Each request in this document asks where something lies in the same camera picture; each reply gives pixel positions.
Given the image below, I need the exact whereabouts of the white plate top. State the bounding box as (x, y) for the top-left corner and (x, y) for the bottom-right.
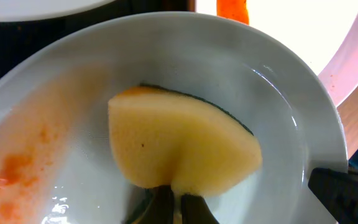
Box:
(0, 0), (114, 22)

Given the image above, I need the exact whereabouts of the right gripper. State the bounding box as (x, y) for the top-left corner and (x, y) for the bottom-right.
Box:
(308, 168), (358, 224)

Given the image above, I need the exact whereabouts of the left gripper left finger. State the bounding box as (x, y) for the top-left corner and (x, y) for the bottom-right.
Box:
(124, 185), (175, 224)

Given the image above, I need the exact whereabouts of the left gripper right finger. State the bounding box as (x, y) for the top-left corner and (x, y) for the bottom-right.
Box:
(181, 194), (219, 224)

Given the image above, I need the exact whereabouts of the pinkish white plate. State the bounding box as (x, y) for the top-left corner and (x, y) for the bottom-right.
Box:
(195, 0), (358, 108)

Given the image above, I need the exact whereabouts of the round black tray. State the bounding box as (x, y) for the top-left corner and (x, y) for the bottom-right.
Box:
(0, 0), (195, 78)

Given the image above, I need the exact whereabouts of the light blue-grey plate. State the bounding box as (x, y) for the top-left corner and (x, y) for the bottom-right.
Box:
(0, 12), (347, 223)

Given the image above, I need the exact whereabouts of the yellow sponge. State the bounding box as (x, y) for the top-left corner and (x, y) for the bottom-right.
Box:
(108, 86), (262, 197)

